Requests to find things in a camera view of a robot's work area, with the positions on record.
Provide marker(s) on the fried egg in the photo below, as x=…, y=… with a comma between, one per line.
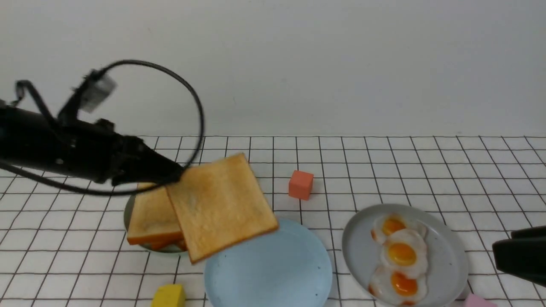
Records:
x=405, y=252
x=386, y=224
x=395, y=289

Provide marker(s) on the pink foam cube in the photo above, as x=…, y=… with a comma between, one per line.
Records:
x=477, y=301

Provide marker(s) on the grey speckled plate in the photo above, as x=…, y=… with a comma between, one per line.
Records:
x=447, y=273

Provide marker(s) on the checkered white tablecloth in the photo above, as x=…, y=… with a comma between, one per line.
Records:
x=60, y=249

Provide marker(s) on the light blue plate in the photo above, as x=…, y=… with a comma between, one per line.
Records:
x=289, y=267

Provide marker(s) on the orange foam cube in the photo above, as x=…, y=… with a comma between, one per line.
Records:
x=300, y=185

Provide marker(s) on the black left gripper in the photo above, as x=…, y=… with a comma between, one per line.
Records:
x=97, y=153

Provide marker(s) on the yellow foam cube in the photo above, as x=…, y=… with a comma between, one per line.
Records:
x=169, y=295

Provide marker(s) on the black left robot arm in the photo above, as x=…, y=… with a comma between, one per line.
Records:
x=28, y=141

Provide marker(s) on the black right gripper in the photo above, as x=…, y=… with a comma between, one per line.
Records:
x=523, y=255

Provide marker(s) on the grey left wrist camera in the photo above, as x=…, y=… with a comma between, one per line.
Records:
x=95, y=88

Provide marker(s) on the green plate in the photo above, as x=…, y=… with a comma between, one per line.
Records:
x=168, y=250

